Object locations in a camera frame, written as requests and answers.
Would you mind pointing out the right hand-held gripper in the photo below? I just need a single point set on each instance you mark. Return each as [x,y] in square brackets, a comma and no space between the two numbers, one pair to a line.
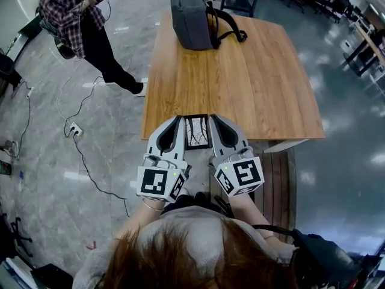
[240,176]

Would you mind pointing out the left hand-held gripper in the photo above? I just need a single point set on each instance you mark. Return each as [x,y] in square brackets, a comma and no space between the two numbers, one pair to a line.
[156,164]

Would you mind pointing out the black picture frame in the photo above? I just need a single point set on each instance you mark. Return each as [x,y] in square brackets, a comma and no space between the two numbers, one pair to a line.
[197,132]

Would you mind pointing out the person's left forearm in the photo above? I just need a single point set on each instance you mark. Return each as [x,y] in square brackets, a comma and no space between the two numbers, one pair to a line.
[141,218]

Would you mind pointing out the person's right forearm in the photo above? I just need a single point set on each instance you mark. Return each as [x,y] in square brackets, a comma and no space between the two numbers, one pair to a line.
[249,212]

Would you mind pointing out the dark wooden bench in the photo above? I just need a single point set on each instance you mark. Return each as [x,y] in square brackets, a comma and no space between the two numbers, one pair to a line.
[275,191]

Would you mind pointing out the person's grey sweater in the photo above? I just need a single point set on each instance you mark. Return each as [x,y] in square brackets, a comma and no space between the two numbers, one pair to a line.
[186,230]

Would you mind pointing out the grey backpack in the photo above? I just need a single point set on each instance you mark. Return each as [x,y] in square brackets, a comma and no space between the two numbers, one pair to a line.
[192,20]

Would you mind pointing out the small white power strip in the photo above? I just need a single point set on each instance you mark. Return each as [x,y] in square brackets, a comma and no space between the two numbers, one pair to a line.
[30,92]

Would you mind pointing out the black bag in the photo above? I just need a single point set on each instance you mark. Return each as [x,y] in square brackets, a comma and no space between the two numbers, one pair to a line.
[325,260]

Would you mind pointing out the wooden desk with black legs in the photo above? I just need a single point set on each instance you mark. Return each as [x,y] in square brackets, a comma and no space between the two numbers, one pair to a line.
[368,45]

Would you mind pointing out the black round bin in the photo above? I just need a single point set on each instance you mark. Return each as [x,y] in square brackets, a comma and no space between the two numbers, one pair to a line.
[8,71]

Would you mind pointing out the black office chair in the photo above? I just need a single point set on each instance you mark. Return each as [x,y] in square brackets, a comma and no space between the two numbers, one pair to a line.
[16,236]

